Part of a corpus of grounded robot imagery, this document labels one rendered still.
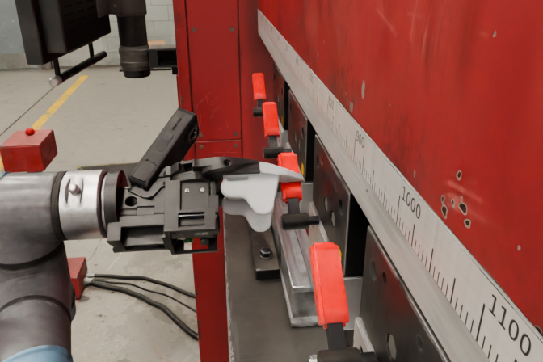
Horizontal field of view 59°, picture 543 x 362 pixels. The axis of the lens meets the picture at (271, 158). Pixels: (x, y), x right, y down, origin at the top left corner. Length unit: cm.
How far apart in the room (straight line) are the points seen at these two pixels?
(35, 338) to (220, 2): 94
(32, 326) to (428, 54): 41
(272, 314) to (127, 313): 150
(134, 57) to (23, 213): 136
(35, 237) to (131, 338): 176
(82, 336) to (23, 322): 186
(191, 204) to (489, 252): 35
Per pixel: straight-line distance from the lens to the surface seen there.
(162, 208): 53
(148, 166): 54
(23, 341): 50
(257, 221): 56
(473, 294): 24
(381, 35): 33
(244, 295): 104
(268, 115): 73
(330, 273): 38
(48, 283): 57
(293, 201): 54
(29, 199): 54
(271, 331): 96
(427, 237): 27
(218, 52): 128
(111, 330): 236
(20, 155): 226
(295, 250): 101
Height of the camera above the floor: 153
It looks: 23 degrees down
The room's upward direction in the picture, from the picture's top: straight up
